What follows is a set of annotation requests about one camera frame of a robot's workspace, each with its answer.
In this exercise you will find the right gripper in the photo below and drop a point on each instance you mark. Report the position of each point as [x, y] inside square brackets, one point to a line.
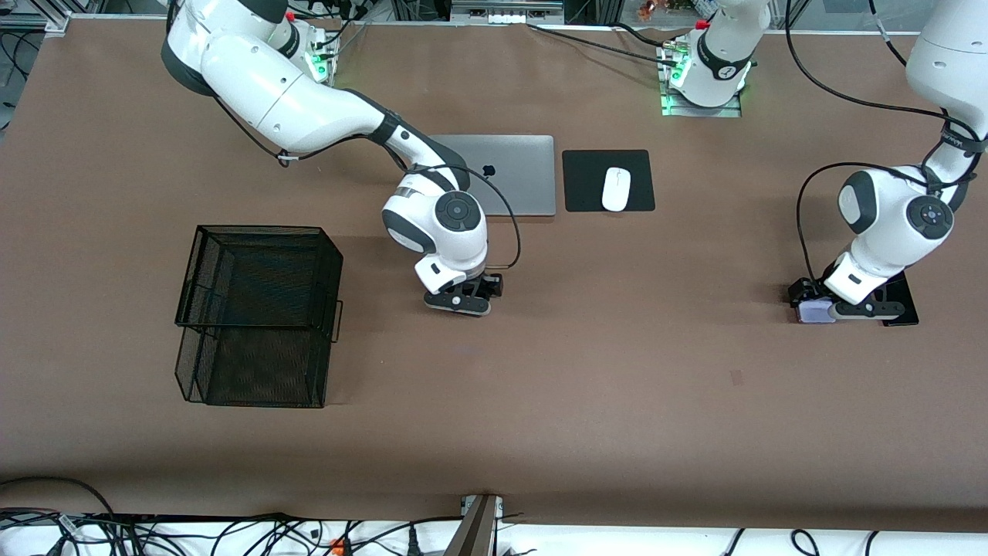
[489, 284]

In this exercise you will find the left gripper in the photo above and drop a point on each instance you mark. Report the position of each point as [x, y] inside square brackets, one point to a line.
[807, 292]

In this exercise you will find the lavender flip phone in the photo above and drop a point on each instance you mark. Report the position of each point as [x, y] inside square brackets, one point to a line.
[814, 313]

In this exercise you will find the tall black smartphone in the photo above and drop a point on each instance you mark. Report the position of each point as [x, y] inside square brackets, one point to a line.
[909, 305]

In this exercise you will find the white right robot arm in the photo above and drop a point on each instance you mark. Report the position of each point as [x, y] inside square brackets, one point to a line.
[293, 100]

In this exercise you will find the silver closed laptop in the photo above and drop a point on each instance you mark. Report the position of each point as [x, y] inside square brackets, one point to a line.
[525, 177]

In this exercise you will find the black mouse pad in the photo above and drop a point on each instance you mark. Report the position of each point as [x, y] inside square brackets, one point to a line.
[583, 181]

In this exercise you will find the white computer mouse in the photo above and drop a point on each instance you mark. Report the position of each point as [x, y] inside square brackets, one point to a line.
[616, 189]

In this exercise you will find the white power strip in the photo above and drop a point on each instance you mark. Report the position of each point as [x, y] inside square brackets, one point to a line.
[505, 17]

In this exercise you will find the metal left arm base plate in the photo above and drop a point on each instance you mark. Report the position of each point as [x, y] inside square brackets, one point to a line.
[725, 112]

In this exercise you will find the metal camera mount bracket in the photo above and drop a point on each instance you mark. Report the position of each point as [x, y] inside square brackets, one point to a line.
[475, 533]

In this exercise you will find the metal frame box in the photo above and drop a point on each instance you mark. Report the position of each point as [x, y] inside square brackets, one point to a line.
[540, 9]

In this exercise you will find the metal table corner bracket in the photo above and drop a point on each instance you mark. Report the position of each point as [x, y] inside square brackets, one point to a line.
[59, 23]

